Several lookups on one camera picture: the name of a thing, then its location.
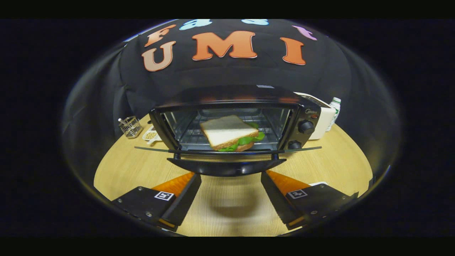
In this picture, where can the lettuce sandwich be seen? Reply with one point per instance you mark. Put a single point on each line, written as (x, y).
(225, 129)

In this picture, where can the small white perforated dish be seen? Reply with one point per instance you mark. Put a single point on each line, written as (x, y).
(151, 135)

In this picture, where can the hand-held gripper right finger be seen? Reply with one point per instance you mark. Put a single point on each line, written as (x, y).
(275, 199)

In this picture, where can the white ribbed plate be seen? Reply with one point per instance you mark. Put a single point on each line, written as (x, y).
(318, 184)

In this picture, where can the white pop-up toaster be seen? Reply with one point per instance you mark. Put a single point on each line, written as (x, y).
(325, 124)

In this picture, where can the black toaster oven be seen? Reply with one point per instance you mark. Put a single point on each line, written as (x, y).
(231, 94)

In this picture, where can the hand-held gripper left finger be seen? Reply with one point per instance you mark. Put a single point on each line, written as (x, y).
(185, 202)

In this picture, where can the plastic bottle with green label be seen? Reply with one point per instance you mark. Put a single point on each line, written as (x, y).
(336, 105)

